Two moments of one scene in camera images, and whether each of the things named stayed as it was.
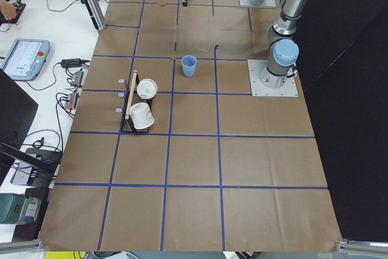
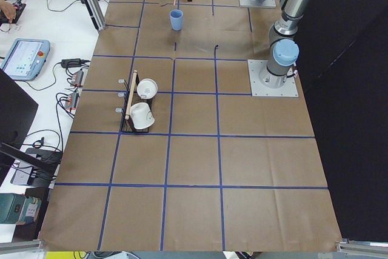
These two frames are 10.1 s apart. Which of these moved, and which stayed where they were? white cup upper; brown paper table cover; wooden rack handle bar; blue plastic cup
Moved: blue plastic cup
Stayed: brown paper table cover; wooden rack handle bar; white cup upper
